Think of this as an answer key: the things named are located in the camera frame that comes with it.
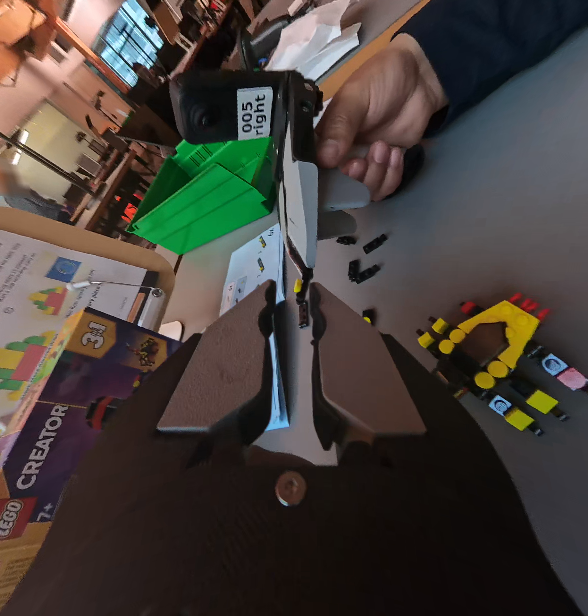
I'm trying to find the large window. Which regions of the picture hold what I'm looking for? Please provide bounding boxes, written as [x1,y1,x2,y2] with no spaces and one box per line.
[91,0,165,88]

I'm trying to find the printed paper sheet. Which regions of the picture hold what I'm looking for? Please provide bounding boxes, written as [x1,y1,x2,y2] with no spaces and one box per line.
[0,225,148,400]

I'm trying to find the black desk device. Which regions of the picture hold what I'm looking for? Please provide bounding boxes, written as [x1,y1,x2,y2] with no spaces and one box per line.
[239,18,291,73]

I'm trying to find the yellow black lego spider model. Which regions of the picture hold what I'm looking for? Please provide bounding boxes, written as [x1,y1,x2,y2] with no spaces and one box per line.
[416,293,588,437]

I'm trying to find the black yellow lego leg assembly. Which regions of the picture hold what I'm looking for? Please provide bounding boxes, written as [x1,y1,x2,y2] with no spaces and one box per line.
[293,277,310,329]

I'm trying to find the lego instruction booklet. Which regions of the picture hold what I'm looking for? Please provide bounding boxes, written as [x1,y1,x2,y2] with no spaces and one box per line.
[219,222,291,431]

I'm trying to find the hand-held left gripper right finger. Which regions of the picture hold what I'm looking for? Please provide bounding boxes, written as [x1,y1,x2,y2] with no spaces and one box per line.
[309,281,427,450]

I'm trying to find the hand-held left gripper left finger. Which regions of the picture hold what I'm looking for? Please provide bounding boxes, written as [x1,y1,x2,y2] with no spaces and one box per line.
[155,279,279,446]

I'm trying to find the person's right hand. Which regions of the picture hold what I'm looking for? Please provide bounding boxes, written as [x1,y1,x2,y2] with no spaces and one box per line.
[315,34,449,202]

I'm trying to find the green plastic bin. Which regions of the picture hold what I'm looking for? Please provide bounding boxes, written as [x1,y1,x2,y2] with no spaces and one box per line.
[126,164,276,256]
[173,137,280,193]

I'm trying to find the white paper bag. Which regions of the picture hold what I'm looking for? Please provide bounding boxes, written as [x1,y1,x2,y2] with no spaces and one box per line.
[265,0,363,82]

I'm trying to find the person's right forearm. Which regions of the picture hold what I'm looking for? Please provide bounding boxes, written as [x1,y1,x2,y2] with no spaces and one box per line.
[395,0,588,138]

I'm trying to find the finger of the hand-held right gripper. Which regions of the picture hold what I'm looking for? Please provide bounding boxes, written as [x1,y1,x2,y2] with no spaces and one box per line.
[282,160,320,281]
[277,143,289,234]

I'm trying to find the purple lego set box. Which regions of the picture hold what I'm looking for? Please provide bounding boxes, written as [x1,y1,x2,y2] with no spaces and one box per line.
[0,308,184,616]

